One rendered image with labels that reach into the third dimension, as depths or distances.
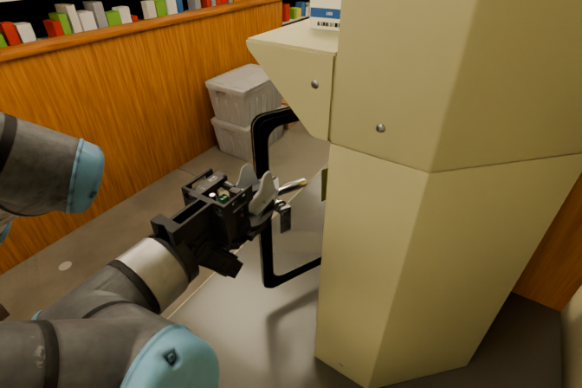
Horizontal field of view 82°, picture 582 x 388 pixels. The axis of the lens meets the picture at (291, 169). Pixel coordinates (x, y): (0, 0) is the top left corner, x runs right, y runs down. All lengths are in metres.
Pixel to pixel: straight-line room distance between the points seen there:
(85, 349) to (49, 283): 2.17
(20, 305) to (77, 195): 1.84
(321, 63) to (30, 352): 0.31
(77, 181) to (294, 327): 0.49
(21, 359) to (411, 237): 0.35
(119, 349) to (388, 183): 0.28
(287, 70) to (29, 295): 2.19
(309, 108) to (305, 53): 0.06
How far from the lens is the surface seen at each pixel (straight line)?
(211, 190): 0.43
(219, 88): 2.77
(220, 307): 0.81
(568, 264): 0.89
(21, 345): 0.25
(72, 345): 0.26
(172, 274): 0.38
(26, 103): 2.31
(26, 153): 0.56
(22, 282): 2.51
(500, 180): 0.42
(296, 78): 0.38
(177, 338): 0.27
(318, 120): 0.38
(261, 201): 0.48
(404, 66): 0.33
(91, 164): 0.59
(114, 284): 0.37
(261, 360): 0.74
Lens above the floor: 1.60
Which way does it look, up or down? 34 degrees down
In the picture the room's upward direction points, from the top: straight up
